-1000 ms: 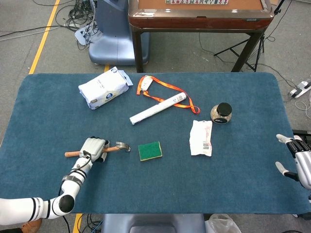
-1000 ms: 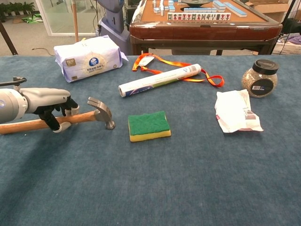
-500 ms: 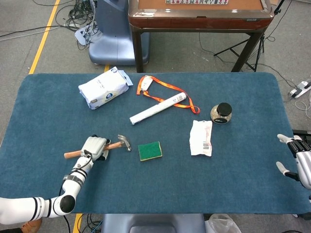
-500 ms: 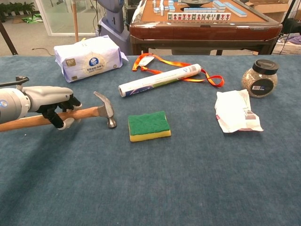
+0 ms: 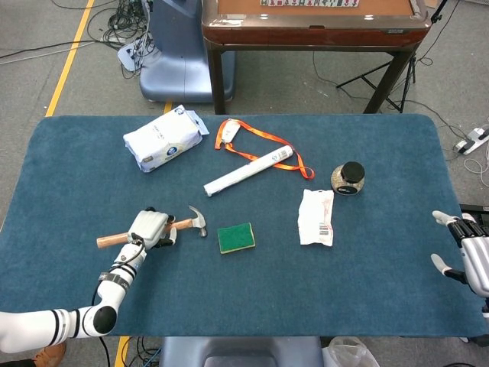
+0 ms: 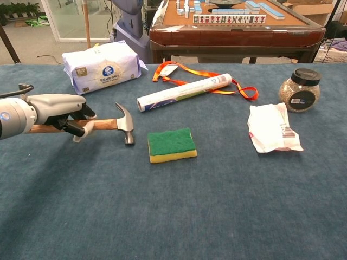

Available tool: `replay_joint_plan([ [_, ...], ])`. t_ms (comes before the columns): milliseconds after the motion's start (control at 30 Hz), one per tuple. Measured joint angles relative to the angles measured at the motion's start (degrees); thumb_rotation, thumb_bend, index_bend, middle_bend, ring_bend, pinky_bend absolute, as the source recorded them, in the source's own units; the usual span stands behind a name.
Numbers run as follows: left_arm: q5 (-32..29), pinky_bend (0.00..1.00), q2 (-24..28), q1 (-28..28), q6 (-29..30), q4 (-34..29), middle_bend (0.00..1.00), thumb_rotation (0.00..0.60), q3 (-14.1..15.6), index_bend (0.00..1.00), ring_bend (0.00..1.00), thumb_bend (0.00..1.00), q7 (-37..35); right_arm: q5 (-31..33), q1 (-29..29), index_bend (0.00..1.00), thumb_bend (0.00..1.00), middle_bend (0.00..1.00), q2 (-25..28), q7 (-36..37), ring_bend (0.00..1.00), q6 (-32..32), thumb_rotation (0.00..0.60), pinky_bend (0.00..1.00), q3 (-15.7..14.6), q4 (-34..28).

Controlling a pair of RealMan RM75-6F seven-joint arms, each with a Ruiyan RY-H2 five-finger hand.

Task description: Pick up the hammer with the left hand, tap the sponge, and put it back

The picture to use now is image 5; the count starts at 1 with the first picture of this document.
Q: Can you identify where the orange lanyard with white badge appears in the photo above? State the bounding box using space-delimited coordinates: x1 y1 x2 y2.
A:
214 119 315 180

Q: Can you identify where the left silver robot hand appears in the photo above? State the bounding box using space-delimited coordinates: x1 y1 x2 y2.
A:
127 206 179 250

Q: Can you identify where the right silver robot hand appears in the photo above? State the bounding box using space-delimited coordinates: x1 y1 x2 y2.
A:
430 209 489 297

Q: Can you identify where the green scouring sponge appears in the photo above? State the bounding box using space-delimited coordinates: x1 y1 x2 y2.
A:
216 222 257 255

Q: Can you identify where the white sneaker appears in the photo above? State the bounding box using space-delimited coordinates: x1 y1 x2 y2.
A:
461 212 489 230

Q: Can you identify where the brown mahjong table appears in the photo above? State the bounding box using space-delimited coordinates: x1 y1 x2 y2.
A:
201 0 432 115

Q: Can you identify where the tangle of black cables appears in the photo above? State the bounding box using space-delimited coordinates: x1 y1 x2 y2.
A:
87 0 154 80

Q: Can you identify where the glass jar with black lid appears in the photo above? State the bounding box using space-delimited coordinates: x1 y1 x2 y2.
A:
330 161 367 196

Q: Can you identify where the white tissue pack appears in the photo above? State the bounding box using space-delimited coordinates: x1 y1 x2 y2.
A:
122 104 210 174

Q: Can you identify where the black tripod stand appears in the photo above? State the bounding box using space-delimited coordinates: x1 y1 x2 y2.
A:
335 0 449 114

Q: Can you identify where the brown leather shoe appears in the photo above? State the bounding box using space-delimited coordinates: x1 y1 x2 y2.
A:
32 342 68 366

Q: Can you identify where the white rolled paper tube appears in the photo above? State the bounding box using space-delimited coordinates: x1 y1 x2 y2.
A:
203 144 295 198

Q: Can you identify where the white power strip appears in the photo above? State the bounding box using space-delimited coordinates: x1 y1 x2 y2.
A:
117 40 154 72
453 128 489 155

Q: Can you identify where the blue-grey machine base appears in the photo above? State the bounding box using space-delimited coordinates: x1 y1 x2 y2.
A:
139 0 236 104

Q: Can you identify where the wooden handle claw hammer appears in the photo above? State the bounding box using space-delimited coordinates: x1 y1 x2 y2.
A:
96 205 209 249

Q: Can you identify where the clear plastic bag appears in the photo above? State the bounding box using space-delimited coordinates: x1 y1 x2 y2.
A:
322 336 381 367

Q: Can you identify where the white plastic packet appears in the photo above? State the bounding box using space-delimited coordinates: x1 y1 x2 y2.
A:
297 188 335 248

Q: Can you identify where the grey-blue robot torso base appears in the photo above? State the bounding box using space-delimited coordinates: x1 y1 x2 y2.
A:
158 336 325 367

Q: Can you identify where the blue carpet table cover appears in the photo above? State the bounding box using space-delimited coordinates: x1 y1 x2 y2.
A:
0 113 478 338

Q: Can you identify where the row of mahjong tiles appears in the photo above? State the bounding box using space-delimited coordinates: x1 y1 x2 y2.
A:
260 0 360 8

